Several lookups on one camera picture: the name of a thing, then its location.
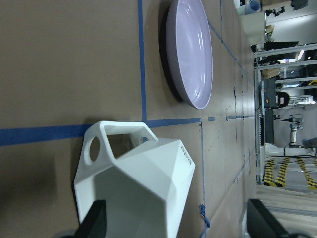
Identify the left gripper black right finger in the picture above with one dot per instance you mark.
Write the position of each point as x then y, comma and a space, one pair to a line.
262, 224

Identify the lavender plate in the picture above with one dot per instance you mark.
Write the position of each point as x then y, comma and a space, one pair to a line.
189, 52

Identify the white faceted cup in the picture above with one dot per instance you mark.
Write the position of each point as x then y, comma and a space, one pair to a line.
144, 180

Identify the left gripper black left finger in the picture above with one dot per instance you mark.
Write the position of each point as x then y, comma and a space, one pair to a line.
94, 224

